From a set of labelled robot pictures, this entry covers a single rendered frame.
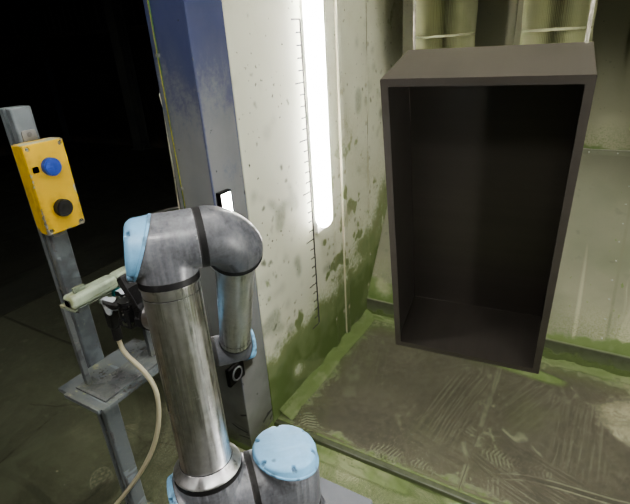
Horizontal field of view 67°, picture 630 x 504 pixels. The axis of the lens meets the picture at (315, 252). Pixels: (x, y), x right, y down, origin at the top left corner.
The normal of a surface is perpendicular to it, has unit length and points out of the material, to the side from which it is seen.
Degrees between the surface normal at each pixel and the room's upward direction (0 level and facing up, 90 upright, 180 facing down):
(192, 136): 90
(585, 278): 57
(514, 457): 0
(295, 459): 5
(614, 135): 90
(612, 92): 90
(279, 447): 5
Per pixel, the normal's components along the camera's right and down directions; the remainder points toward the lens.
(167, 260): 0.39, 0.29
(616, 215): -0.45, -0.18
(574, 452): -0.06, -0.91
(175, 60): -0.51, 0.38
